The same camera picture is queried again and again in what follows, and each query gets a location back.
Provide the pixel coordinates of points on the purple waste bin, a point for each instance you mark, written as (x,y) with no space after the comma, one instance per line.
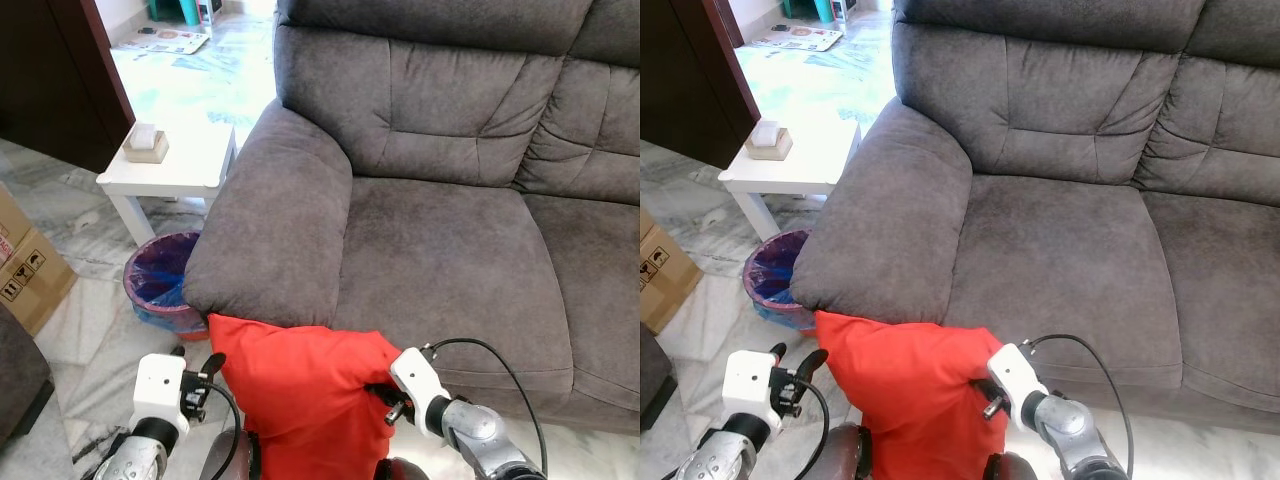
(131,280)
(749,275)

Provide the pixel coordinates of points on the red pillow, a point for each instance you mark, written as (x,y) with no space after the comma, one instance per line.
(910,400)
(300,400)

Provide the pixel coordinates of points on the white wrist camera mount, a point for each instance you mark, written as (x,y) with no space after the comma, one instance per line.
(748,385)
(1012,372)
(160,390)
(415,378)

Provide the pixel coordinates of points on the blue bin liner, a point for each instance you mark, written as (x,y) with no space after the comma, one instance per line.
(775,265)
(165,268)

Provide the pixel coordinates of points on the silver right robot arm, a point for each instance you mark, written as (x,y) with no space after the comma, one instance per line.
(1070,425)
(480,430)

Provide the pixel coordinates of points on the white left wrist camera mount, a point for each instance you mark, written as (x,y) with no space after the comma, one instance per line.
(160,390)
(748,385)

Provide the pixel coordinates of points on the beige tissue box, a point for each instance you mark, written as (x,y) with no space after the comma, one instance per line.
(145,145)
(768,143)

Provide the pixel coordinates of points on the patterned floor mat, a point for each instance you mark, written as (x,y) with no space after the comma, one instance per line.
(165,42)
(798,39)

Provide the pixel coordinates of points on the white side table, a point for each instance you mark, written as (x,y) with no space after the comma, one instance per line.
(190,165)
(810,165)

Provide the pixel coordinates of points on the dark robot right leg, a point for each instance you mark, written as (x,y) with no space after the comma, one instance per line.
(400,470)
(1008,468)

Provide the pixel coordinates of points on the teal stool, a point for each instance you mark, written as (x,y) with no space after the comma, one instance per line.
(185,10)
(822,8)

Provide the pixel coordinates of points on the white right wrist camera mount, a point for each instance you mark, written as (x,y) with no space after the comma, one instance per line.
(415,378)
(1012,372)

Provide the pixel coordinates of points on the grey fabric sofa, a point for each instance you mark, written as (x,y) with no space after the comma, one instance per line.
(1050,250)
(440,250)

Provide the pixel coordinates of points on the dark wooden cabinet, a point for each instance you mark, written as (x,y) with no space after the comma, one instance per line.
(50,80)
(685,80)

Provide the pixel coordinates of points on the grey upholstered seat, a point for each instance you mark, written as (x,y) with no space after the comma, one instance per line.
(655,375)
(20,375)

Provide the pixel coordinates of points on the large cardboard box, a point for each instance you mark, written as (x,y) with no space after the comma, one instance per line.
(665,275)
(30,270)

